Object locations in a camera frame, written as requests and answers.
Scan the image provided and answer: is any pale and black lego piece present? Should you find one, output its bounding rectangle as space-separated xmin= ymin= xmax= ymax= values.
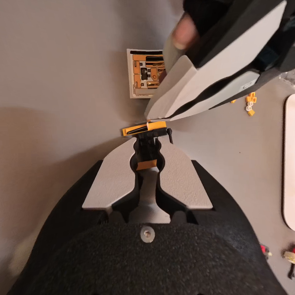
xmin=283 ymin=248 xmax=295 ymax=280

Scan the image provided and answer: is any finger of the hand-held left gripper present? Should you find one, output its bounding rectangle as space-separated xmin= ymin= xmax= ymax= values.
xmin=144 ymin=1 xmax=287 ymax=122
xmin=170 ymin=71 xmax=261 ymax=121

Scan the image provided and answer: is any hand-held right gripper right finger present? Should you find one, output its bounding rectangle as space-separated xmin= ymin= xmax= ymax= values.
xmin=155 ymin=137 xmax=213 ymax=210

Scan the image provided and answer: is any person's left hand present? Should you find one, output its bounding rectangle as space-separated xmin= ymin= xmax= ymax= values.
xmin=172 ymin=13 xmax=200 ymax=50

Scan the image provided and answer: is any red lego piece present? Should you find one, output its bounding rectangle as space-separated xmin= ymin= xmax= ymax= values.
xmin=260 ymin=245 xmax=273 ymax=260

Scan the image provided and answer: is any yellow lego sticker sheet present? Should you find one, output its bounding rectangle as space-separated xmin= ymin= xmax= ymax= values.
xmin=126 ymin=49 xmax=167 ymax=99

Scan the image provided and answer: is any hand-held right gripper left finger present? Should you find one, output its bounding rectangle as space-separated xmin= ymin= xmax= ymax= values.
xmin=82 ymin=137 xmax=141 ymax=210

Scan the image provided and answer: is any yellow and black lego assembly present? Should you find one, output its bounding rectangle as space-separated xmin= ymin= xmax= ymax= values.
xmin=122 ymin=121 xmax=174 ymax=171

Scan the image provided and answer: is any white tray edge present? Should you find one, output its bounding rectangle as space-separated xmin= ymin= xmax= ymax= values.
xmin=282 ymin=94 xmax=295 ymax=231

